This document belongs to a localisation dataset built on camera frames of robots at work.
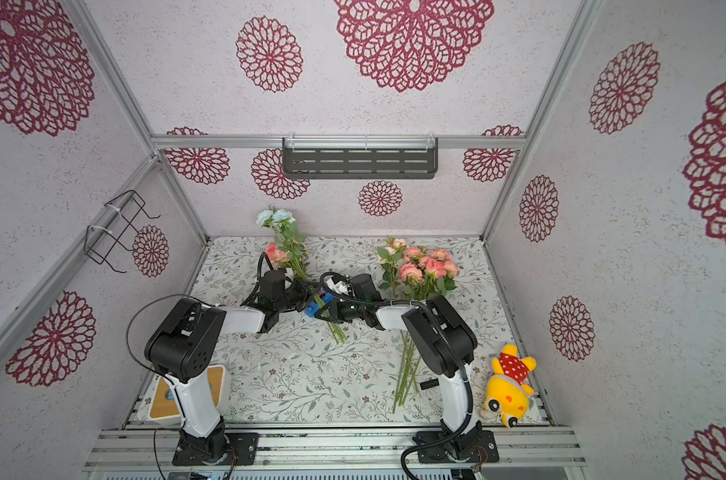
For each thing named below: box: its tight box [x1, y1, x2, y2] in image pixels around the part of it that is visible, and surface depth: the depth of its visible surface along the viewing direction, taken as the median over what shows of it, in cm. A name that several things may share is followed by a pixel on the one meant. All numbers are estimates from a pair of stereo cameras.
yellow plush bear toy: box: [484, 344, 537, 429], surface depth 78 cm
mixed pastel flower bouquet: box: [256, 209, 347, 344], surface depth 103 cm
